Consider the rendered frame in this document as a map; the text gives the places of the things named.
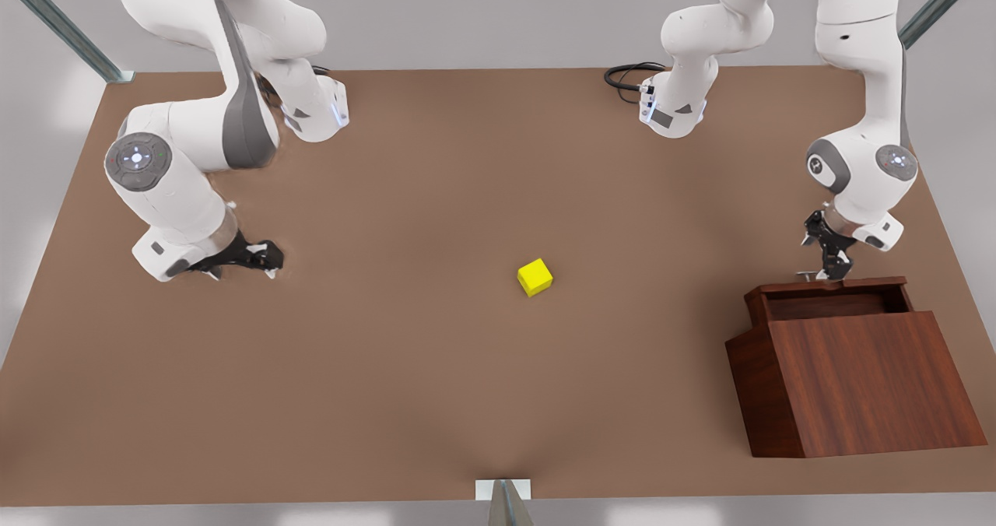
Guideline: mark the dark wooden drawer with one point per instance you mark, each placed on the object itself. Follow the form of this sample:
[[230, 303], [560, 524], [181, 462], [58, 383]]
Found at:
[[832, 306]]

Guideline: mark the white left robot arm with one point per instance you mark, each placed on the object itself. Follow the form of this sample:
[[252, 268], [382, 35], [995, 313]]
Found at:
[[856, 82]]

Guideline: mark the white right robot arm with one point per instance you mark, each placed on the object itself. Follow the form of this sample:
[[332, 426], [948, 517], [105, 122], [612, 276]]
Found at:
[[179, 129]]

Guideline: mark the dark wooden cabinet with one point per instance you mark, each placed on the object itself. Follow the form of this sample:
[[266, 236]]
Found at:
[[856, 386]]

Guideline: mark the yellow cube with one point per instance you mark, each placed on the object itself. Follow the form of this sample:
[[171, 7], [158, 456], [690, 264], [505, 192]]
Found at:
[[535, 278]]

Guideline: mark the silver frame post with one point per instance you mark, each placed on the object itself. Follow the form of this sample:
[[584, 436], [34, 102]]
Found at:
[[62, 26], [938, 3], [506, 503]]

